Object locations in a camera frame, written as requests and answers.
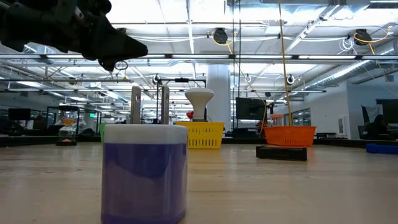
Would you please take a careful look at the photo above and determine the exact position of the purple wall charger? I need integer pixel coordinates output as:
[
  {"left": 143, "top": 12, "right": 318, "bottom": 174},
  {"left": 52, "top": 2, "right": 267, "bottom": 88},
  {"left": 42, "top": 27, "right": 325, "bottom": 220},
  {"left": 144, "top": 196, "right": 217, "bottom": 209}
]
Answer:
[{"left": 101, "top": 85, "right": 189, "bottom": 224}]

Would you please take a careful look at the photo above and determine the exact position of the black hourglass orange sand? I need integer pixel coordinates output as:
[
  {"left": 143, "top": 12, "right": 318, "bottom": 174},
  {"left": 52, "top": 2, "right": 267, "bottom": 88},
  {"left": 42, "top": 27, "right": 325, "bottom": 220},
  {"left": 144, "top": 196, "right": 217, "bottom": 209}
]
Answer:
[{"left": 57, "top": 105, "right": 79, "bottom": 147}]

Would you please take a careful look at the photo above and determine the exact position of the white mushroom table lamp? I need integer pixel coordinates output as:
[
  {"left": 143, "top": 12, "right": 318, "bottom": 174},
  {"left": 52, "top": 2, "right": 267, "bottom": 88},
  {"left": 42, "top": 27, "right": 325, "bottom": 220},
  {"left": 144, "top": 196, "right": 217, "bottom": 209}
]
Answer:
[{"left": 185, "top": 87, "right": 215, "bottom": 123}]

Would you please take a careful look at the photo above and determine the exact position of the blue digital thermometer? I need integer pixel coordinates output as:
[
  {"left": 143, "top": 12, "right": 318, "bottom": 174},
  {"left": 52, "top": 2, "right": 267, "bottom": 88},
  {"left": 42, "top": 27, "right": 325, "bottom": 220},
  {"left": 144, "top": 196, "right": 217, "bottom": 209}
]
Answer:
[{"left": 366, "top": 142, "right": 398, "bottom": 155}]

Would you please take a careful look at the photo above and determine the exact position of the black computer monitor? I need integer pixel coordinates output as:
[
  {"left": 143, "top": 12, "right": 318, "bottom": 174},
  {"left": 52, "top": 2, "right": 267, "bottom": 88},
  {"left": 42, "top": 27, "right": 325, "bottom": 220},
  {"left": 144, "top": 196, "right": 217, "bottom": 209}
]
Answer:
[
  {"left": 235, "top": 96, "right": 267, "bottom": 121},
  {"left": 7, "top": 108, "right": 32, "bottom": 121},
  {"left": 375, "top": 98, "right": 398, "bottom": 126}
]

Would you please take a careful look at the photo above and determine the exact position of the yellow plastic basket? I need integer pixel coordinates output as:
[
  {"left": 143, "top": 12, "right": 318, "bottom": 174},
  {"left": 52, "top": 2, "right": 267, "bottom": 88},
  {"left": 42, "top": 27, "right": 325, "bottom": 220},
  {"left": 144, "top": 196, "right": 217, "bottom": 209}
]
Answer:
[{"left": 174, "top": 121, "right": 225, "bottom": 150}]

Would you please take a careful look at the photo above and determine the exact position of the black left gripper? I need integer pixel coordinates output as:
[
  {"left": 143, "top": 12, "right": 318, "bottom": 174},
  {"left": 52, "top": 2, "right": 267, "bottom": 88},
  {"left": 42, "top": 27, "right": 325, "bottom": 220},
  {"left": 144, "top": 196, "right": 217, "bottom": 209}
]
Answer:
[{"left": 34, "top": 0, "right": 149, "bottom": 72}]

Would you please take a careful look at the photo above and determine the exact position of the black gantry frame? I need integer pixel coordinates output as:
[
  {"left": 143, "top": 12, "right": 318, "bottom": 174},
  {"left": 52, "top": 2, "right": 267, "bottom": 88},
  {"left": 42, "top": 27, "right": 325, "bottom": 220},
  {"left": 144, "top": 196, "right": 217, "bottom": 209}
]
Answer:
[{"left": 155, "top": 77, "right": 208, "bottom": 125}]

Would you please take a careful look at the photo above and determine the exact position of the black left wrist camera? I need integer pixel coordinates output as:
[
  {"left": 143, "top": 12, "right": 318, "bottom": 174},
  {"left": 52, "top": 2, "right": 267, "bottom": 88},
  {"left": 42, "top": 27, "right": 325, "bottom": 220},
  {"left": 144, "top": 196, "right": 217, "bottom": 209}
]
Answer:
[{"left": 76, "top": 0, "right": 113, "bottom": 16}]

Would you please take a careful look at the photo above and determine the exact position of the black coiled cable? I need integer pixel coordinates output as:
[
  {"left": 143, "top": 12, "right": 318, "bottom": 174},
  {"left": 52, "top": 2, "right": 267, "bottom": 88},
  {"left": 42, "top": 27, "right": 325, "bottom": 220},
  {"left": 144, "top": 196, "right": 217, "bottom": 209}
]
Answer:
[{"left": 231, "top": 0, "right": 242, "bottom": 129}]

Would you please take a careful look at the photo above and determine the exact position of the orange plastic basket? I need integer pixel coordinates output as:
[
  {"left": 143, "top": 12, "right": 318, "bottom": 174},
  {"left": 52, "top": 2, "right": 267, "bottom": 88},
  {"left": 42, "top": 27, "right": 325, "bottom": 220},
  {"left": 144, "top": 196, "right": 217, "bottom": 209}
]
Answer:
[{"left": 263, "top": 125, "right": 317, "bottom": 147}]

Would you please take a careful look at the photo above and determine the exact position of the black digital thermometer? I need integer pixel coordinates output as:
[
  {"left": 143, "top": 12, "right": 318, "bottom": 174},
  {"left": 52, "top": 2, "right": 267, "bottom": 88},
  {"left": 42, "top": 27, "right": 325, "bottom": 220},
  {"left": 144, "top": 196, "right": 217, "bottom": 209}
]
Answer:
[{"left": 256, "top": 145, "right": 308, "bottom": 162}]

